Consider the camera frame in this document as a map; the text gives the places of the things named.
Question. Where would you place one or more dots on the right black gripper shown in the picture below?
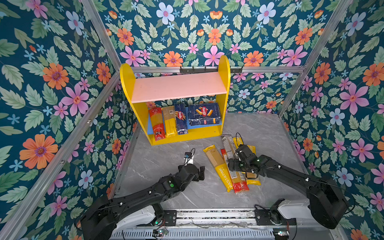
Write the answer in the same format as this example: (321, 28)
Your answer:
(235, 162)

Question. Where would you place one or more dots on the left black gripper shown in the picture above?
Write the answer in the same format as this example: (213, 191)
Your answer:
(199, 177)

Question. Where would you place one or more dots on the red ended spaghetti bag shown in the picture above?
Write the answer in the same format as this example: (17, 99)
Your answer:
(237, 182)

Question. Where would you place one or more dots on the clear blue white spaghetti bag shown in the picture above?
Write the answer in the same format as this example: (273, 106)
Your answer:
(228, 147)

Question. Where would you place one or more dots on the yellow pastatime bag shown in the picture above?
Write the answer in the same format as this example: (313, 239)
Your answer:
(238, 141)
(220, 166)
(252, 179)

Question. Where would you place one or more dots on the blue Barilla rigatoni bag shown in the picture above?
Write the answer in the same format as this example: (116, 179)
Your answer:
(204, 114)

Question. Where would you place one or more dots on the blue Barilla spaghetti box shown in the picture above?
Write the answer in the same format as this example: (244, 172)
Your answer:
(181, 119)

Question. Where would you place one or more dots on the yellow spaghetti bag with barcode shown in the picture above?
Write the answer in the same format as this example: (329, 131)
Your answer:
(169, 121)

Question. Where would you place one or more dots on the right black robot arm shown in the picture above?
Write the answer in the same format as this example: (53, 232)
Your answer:
(327, 202)

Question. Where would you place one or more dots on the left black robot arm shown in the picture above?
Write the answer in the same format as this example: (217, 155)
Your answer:
(106, 216)

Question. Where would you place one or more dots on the yellow shelf unit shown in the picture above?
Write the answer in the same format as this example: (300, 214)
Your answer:
(141, 91)

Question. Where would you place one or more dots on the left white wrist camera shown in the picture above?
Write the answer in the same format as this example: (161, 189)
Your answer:
(188, 158)

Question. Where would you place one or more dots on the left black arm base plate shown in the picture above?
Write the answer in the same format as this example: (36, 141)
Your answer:
(165, 218)

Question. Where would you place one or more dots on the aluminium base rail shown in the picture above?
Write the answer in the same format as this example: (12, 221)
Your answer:
(288, 210)

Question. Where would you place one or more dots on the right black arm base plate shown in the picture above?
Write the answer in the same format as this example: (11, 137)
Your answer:
(263, 217)

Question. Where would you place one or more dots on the white vented cable duct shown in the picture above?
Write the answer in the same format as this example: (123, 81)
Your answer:
(193, 234)

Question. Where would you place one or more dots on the black bracket on back rail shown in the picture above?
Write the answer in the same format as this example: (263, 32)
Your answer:
(199, 70)

